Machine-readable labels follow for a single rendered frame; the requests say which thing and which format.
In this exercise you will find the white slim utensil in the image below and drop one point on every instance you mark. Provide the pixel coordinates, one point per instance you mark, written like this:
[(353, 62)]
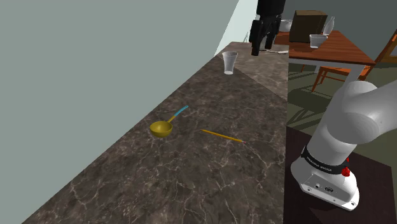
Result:
[(276, 51)]

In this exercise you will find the brown wooden dining table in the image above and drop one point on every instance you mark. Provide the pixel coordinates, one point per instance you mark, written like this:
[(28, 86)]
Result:
[(335, 49)]

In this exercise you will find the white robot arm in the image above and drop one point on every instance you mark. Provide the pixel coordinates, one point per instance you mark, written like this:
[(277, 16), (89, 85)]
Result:
[(347, 124)]

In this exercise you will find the yellow pencil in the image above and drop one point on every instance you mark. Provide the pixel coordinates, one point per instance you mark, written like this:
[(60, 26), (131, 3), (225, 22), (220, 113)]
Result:
[(221, 136)]

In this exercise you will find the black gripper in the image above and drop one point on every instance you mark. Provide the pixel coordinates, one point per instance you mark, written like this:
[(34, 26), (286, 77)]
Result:
[(270, 8)]

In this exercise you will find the clear glass cup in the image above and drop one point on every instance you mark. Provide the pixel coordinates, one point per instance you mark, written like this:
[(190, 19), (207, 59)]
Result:
[(229, 62)]

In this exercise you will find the orange wooden chair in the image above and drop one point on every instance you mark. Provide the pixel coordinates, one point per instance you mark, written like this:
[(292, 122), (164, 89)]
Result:
[(338, 72)]

